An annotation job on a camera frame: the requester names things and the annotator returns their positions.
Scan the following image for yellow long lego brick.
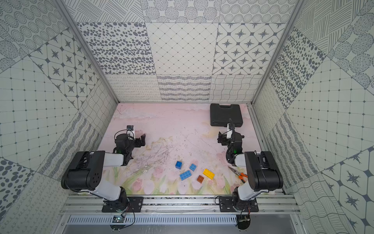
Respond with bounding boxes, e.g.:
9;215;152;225
203;169;215;180

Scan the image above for light blue square lego brick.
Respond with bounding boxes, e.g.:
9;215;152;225
190;163;197;171

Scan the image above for dark blue square lego brick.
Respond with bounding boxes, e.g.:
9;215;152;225
175;161;182;170

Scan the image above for brown square lego brick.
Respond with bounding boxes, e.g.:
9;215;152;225
197;175;204;184

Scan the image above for light blue long lego brick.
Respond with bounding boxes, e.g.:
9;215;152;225
180;170;192;181

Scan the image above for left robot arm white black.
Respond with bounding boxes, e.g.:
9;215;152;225
61;130;146;214

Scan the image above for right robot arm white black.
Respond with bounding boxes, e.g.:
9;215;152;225
217;130;283;211

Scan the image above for black plastic tool case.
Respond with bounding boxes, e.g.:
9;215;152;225
210;103;243;127

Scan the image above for left controller board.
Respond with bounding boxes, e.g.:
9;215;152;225
110;215;126;231

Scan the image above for controller board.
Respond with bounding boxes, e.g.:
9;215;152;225
236;214;251;230
110;215;126;231

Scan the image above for right controller board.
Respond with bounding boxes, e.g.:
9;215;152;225
236;214;251;230

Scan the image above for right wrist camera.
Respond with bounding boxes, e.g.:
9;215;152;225
227;118;235;139

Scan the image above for orange handled pliers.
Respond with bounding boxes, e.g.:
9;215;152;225
229;167;248;183

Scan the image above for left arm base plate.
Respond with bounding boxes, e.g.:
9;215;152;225
101;197;144;213

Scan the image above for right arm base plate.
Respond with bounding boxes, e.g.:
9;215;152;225
218;196;259;212

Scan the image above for aluminium mounting rail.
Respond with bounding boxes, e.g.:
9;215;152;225
60;194;301;215

